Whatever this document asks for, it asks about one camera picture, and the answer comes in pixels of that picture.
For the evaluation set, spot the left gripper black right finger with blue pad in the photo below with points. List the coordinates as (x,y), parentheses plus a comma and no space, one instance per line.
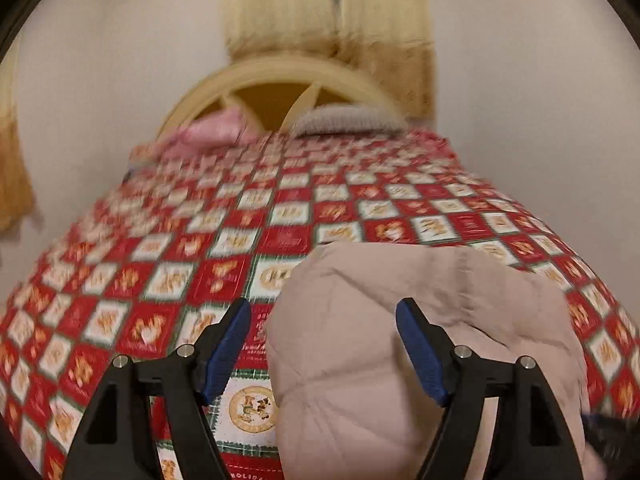
(507,406)

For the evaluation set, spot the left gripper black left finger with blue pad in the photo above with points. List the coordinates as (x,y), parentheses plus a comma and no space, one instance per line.
(115,438)

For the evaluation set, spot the beige quilted puffer coat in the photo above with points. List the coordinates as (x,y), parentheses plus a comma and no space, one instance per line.
(407,362)

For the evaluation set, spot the red patchwork bear quilt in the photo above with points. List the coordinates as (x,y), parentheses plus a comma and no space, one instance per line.
(154,262)

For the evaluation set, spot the pink floral pillow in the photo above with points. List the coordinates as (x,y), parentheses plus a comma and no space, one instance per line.
(224,129)

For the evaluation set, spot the grey plaid pillow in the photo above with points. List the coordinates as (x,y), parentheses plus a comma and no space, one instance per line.
(347,119)

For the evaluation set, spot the cream arched wooden headboard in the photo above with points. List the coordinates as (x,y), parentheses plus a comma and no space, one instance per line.
(274,90)

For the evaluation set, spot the yellow patterned curtain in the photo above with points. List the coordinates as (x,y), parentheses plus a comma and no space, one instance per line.
(389,40)

